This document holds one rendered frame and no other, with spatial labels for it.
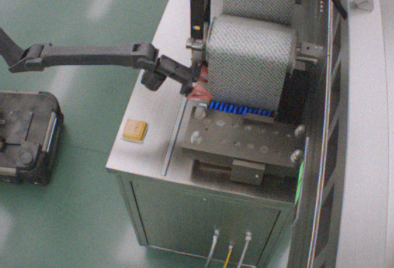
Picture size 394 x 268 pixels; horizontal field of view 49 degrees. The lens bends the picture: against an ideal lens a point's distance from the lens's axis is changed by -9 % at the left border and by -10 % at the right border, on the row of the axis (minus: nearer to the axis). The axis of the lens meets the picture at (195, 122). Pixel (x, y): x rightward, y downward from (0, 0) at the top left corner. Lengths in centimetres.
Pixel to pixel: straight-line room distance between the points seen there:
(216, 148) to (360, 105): 72
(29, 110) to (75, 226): 70
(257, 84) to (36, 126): 147
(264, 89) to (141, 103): 49
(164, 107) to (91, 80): 136
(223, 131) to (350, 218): 85
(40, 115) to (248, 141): 145
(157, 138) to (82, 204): 103
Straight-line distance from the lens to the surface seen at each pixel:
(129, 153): 164
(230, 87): 151
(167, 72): 148
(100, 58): 149
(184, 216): 183
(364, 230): 74
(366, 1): 103
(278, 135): 153
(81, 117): 288
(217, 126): 153
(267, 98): 153
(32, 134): 260
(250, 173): 150
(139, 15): 339
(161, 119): 170
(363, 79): 90
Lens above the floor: 230
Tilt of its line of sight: 56 degrees down
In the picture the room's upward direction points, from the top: straight up
